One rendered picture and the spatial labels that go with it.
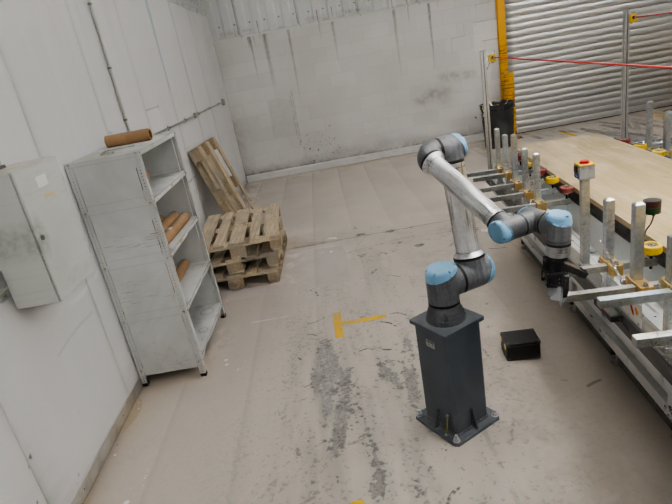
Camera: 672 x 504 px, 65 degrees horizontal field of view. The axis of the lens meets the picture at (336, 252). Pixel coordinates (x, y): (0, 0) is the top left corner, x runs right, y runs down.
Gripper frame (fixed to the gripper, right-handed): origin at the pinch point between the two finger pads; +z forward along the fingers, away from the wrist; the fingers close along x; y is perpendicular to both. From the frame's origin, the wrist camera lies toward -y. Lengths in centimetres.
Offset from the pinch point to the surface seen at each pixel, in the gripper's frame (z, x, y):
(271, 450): 88, -30, 137
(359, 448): 86, -25, 90
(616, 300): -13.1, 26.4, -8.1
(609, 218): -22.6, -27.4, -27.6
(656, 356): 14.0, 20.6, -25.8
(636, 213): -32.6, -2.4, -26.3
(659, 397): 65, -21, -52
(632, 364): 65, -48, -51
